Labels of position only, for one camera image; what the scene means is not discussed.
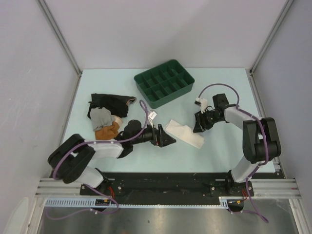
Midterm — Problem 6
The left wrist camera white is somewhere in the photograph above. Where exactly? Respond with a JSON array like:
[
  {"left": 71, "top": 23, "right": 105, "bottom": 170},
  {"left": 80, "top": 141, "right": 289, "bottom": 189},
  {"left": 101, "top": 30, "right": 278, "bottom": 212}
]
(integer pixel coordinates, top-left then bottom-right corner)
[{"left": 148, "top": 110, "right": 157, "bottom": 127}]

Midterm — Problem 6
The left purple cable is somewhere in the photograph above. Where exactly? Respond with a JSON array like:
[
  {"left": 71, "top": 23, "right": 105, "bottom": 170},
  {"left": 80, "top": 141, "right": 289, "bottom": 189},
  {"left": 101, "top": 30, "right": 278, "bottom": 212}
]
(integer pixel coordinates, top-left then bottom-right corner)
[{"left": 46, "top": 99, "right": 153, "bottom": 220}]

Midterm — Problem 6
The aluminium rail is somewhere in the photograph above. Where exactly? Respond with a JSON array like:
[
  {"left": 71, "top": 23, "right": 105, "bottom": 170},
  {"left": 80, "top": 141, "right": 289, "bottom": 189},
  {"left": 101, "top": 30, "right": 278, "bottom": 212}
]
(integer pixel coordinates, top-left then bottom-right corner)
[
  {"left": 251, "top": 179, "right": 301, "bottom": 199},
  {"left": 34, "top": 177, "right": 86, "bottom": 198}
]

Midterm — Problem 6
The aluminium corner post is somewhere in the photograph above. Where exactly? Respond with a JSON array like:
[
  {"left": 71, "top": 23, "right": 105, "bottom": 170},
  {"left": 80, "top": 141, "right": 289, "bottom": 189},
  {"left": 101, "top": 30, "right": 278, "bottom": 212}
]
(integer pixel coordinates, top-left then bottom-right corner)
[
  {"left": 251, "top": 0, "right": 297, "bottom": 74},
  {"left": 36, "top": 0, "right": 82, "bottom": 77}
]

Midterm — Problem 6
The white underwear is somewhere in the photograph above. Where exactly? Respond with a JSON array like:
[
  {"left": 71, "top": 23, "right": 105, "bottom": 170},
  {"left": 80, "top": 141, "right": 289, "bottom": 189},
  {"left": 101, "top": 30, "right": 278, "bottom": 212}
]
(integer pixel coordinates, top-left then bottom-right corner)
[{"left": 165, "top": 119, "right": 204, "bottom": 149}]

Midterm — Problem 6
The orange brown underwear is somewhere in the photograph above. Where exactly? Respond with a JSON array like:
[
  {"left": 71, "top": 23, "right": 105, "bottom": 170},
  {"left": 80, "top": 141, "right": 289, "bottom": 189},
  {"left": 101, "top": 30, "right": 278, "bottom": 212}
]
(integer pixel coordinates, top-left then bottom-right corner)
[{"left": 95, "top": 116, "right": 123, "bottom": 140}]

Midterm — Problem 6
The green compartment tray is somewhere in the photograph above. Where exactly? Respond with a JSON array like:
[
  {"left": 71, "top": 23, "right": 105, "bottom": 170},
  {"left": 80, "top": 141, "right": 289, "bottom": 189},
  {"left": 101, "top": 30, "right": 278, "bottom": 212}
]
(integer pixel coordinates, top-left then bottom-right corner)
[{"left": 134, "top": 59, "right": 195, "bottom": 109}]

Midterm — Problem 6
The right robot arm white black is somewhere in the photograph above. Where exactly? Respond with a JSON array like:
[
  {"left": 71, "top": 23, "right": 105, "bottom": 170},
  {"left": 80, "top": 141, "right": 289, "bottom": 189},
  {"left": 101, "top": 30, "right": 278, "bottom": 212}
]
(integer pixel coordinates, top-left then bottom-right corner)
[{"left": 193, "top": 94, "right": 281, "bottom": 195}]

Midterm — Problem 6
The front aluminium rail right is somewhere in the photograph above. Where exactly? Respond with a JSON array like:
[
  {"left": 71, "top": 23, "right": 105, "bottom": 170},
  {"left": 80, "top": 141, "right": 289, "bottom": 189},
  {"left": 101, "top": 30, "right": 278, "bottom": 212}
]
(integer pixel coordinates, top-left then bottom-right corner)
[{"left": 251, "top": 179, "right": 301, "bottom": 199}]

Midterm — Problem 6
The left aluminium corner post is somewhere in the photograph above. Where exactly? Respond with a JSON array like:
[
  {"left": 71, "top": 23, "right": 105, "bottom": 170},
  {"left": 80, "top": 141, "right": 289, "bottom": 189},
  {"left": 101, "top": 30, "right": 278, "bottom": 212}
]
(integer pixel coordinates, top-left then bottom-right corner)
[{"left": 36, "top": 0, "right": 82, "bottom": 77}]

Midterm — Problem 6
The white cable duct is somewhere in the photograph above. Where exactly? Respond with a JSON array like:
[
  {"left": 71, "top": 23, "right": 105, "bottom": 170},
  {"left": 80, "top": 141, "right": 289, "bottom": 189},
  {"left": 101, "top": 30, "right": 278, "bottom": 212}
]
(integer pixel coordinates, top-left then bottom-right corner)
[{"left": 45, "top": 197, "right": 243, "bottom": 209}]

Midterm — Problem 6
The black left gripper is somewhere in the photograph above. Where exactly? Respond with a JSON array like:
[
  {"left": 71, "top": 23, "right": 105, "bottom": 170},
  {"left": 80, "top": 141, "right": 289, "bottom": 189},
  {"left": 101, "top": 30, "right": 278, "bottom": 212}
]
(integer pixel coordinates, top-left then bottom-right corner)
[{"left": 131, "top": 121, "right": 176, "bottom": 147}]

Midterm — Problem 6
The front aluminium rail left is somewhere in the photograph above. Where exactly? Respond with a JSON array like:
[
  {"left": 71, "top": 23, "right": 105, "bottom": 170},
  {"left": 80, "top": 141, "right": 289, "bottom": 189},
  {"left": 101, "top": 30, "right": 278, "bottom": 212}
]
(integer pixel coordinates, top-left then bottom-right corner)
[{"left": 34, "top": 177, "right": 86, "bottom": 198}]

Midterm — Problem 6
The grey underwear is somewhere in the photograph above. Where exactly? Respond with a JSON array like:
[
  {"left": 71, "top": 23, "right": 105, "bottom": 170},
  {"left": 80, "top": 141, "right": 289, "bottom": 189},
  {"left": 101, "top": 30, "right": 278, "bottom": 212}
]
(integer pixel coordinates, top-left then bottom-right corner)
[{"left": 90, "top": 108, "right": 115, "bottom": 131}]

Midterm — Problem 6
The right aluminium corner post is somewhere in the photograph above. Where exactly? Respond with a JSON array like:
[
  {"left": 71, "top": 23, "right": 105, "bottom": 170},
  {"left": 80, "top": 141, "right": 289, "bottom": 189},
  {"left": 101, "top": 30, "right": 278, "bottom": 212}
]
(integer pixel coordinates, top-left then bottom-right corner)
[{"left": 251, "top": 0, "right": 297, "bottom": 74}]

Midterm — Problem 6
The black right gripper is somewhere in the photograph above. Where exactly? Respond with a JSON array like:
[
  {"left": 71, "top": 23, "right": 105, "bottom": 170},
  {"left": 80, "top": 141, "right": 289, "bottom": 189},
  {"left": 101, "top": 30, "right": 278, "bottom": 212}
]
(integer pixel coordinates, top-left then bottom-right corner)
[{"left": 193, "top": 108, "right": 223, "bottom": 133}]

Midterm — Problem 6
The black underwear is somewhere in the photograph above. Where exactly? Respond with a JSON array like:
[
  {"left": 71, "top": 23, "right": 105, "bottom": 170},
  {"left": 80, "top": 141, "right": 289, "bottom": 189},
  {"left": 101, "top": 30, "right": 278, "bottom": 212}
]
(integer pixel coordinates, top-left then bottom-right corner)
[{"left": 87, "top": 93, "right": 137, "bottom": 119}]

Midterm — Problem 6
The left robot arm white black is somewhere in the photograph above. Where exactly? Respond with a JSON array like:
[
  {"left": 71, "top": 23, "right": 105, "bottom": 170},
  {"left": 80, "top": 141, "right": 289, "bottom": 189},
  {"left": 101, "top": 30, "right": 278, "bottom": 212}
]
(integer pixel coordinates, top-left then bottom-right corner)
[{"left": 47, "top": 120, "right": 176, "bottom": 195}]

